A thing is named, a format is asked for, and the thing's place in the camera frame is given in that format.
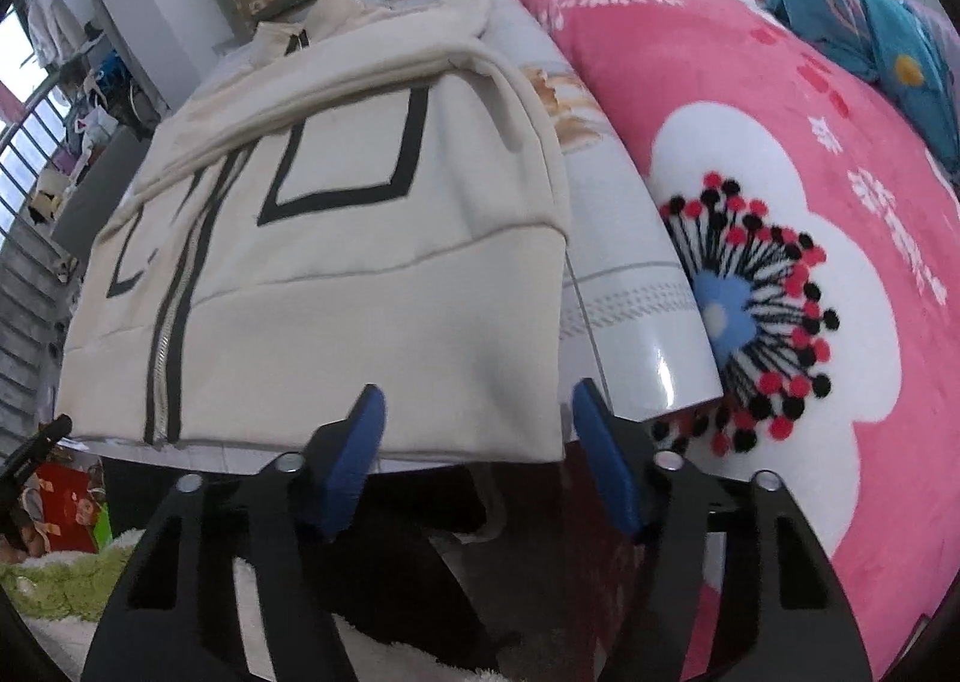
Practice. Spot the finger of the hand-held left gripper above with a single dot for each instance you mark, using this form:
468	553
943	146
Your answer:
41	446

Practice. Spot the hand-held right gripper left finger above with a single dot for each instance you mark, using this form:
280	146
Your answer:
352	457

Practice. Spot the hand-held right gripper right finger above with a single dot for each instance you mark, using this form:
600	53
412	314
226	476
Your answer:
604	457

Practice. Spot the cream zip jacket black trim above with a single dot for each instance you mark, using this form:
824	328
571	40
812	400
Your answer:
337	314

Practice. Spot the pile of clothes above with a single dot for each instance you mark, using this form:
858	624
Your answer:
109	97

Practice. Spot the red box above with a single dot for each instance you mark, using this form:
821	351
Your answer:
64	502

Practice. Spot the green bag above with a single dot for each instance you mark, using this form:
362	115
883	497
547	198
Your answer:
102	528

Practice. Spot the plush toys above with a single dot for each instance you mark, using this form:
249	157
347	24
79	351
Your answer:
49	196

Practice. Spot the metal balcony railing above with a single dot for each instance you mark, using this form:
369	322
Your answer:
22	165

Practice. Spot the pink floral blanket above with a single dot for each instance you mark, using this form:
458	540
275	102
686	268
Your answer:
675	52

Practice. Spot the white hanging garment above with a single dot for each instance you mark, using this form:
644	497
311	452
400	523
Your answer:
52	26

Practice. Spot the blue patterned quilt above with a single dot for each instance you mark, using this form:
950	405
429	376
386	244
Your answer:
862	15

